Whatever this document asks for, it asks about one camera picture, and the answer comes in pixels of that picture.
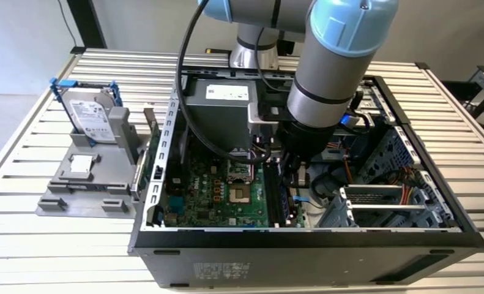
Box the RAM stick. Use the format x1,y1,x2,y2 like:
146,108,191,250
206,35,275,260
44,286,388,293
52,183,125,189
278,157,294,228

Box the green motherboard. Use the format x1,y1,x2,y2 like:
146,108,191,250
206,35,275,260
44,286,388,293
163,154,308,229

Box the hard disk in blue carrier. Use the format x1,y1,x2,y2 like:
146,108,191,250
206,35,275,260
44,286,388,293
49,78,123,146

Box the silver CPU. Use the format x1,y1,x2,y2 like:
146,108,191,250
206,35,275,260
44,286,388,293
68,156,93,173

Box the black looped cable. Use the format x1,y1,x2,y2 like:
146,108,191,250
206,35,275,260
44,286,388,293
310,170,343,209

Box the black camera bracket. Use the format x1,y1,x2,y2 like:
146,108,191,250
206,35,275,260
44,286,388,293
258,103,292,122

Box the single orange wire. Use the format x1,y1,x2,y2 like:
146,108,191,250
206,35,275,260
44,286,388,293
342,157,352,186

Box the silver perforated disk bay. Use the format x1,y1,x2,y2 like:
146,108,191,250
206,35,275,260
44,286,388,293
318,183,458,229

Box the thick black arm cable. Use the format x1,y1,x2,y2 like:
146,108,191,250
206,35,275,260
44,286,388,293
176,0,275,165

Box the grey power supply unit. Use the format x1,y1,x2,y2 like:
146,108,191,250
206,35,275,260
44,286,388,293
182,78,260,156

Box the black upright post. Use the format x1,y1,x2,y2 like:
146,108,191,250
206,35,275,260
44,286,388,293
67,0,107,50

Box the red orange yellow wire bundle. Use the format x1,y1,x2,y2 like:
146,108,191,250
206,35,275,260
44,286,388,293
399,167,416,206

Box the black open PC case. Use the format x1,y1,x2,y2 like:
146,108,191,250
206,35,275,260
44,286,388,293
127,62,484,289

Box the black case fan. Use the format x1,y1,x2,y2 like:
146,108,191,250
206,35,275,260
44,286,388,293
175,121,192,174

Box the CPU socket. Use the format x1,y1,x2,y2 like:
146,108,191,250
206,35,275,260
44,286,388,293
228,182,254,205

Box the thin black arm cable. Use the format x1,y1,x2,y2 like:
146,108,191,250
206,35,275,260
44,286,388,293
254,26,286,94

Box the RAM slot white clips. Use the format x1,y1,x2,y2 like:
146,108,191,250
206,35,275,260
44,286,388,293
266,160,280,228

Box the grey plastic parts rack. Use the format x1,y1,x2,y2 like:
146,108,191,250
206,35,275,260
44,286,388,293
35,107,155,219

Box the silver socket cover frame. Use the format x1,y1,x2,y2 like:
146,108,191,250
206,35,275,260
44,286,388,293
227,149,254,182

